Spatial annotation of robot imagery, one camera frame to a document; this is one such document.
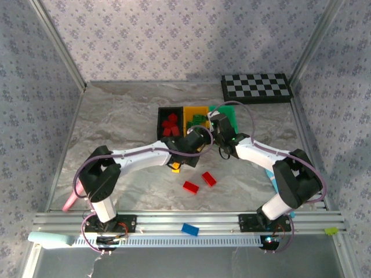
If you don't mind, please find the black grey checkerboard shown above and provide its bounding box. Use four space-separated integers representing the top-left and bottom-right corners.
221 73 293 105

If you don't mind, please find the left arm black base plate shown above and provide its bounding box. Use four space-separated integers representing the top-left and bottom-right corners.
83 214 137 234

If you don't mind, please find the aluminium side rail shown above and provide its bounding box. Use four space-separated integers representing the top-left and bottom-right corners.
290 86 332 211
45 86 85 212

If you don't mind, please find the light blue foam piece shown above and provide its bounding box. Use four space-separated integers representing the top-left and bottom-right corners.
28 231 75 250

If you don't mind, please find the blue lego brick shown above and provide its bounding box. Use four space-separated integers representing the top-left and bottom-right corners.
181 223 200 237

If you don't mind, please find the aluminium frame post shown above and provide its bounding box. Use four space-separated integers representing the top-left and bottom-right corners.
289 0 346 86
28 0 88 89

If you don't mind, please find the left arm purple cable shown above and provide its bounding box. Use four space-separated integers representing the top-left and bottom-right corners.
74 126 216 255

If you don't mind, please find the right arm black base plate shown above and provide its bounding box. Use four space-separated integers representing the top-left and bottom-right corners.
238 213 292 233

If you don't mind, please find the green plastic bin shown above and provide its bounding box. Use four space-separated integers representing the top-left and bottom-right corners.
208 104 239 136

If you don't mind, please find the yellow plastic bin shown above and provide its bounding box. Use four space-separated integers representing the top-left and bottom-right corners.
182 105 210 137

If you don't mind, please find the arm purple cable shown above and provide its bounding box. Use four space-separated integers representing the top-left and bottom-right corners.
213 100 325 254
74 126 216 255

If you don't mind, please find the black plastic bin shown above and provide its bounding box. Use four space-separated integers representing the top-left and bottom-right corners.
156 106 185 142

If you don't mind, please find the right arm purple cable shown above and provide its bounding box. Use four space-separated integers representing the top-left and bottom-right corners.
213 100 325 254

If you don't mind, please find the pink tube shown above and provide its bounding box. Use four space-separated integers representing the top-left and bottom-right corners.
61 181 85 212

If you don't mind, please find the white slotted cable duct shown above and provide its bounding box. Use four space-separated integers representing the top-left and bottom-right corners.
71 233 262 248

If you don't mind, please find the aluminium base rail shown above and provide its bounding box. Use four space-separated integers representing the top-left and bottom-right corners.
32 211 348 233

